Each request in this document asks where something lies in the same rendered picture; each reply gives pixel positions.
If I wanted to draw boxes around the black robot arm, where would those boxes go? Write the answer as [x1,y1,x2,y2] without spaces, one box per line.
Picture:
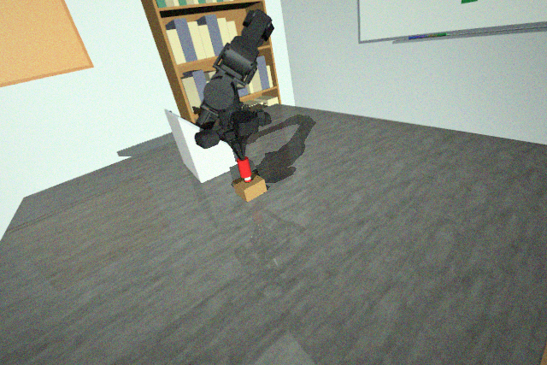
[191,9,274,136]

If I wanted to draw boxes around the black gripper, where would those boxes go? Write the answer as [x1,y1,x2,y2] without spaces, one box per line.
[194,97,272,161]

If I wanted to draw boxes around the tan wooden block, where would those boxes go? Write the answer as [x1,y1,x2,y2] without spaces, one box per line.
[232,172,267,203]

